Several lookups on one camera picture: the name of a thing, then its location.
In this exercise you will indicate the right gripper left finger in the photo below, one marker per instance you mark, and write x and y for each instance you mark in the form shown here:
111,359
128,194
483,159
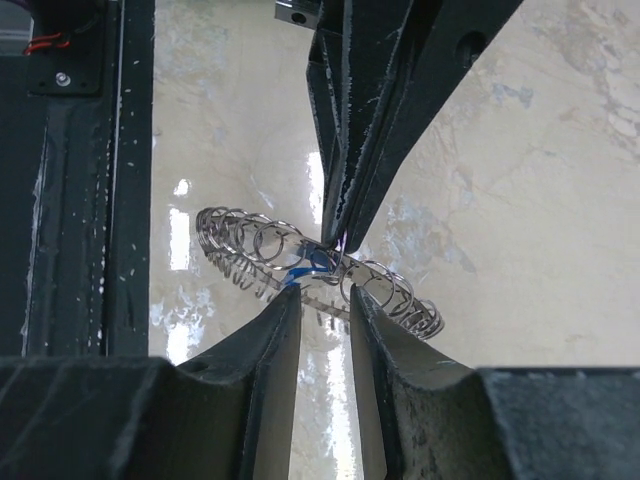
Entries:
225,414

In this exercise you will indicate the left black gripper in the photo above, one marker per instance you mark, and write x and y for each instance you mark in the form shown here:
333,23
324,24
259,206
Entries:
378,74

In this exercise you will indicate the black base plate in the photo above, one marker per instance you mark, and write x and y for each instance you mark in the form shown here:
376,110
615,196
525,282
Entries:
76,164

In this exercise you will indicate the metal disc with keyrings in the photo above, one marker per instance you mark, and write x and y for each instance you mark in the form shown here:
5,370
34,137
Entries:
264,255

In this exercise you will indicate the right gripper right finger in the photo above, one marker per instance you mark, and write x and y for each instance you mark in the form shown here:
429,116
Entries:
423,415

